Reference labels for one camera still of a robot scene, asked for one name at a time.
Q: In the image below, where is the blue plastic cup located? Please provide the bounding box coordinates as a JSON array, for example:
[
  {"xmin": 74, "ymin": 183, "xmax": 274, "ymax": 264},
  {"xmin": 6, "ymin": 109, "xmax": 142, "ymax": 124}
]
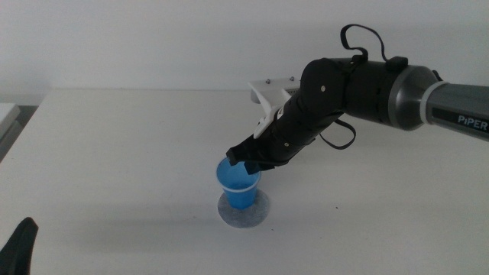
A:
[{"xmin": 215, "ymin": 156, "xmax": 263, "ymax": 211}]

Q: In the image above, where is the round grey cup mat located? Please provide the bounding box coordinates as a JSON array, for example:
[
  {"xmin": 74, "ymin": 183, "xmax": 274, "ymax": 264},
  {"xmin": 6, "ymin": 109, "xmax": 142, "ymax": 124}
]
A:
[{"xmin": 216, "ymin": 188, "xmax": 271, "ymax": 230}]

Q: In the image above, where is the white side table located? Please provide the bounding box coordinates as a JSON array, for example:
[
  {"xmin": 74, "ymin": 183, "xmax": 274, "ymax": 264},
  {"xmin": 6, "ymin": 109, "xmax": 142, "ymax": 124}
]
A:
[{"xmin": 0, "ymin": 102, "xmax": 23, "ymax": 163}]

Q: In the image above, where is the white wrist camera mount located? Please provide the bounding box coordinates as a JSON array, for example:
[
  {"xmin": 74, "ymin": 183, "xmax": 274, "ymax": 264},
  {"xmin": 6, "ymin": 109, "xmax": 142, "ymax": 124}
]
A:
[{"xmin": 248, "ymin": 76, "xmax": 303, "ymax": 141}]

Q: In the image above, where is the black cable loop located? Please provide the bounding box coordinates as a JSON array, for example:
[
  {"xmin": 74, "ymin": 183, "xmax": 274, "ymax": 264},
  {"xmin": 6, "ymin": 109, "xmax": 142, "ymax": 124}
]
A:
[
  {"xmin": 318, "ymin": 118, "xmax": 358, "ymax": 151},
  {"xmin": 339, "ymin": 23, "xmax": 390, "ymax": 63}
]

